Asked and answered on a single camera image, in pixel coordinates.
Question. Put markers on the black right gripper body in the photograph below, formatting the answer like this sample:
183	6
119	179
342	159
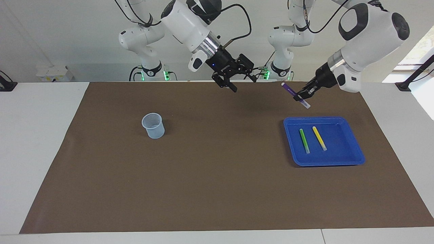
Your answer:
222	61

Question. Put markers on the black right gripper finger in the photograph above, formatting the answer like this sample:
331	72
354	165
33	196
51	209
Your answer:
228	79
245	66

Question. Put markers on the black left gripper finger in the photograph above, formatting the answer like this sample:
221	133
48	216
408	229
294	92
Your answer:
305	89
312	92

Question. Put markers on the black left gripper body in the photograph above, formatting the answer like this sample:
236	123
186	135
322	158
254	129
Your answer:
325	77

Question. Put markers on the purple pen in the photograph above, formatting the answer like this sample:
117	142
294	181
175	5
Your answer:
288	88

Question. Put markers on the yellow pen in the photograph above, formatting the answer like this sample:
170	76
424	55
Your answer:
319	138

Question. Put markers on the green pen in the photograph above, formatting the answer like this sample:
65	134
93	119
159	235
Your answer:
304	140

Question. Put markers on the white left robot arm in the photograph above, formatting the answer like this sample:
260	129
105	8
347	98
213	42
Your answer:
369	30

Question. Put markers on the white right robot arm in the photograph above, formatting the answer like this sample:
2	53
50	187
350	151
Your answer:
186	23

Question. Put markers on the blue plastic tray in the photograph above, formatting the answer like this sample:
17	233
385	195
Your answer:
342	152

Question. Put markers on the translucent plastic cup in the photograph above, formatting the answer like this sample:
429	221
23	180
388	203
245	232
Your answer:
154	128

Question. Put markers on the brown table mat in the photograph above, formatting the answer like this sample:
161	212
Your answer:
217	189

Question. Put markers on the black table clamp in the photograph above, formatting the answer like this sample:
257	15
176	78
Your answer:
6	84

